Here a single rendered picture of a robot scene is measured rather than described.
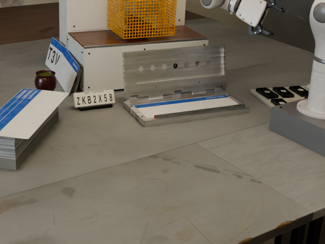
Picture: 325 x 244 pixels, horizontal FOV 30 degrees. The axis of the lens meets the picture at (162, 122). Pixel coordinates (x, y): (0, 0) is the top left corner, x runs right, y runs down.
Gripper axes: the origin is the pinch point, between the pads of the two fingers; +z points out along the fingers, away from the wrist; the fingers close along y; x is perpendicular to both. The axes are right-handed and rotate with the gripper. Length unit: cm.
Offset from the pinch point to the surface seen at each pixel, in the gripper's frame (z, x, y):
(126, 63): -38, -25, -36
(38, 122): -30, -72, -53
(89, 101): -42, -32, -54
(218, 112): -2.1, -8.6, -38.2
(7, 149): -29, -84, -60
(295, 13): -76, 247, -9
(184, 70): -24.3, -3.4, -32.2
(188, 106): -13.2, -10.4, -41.7
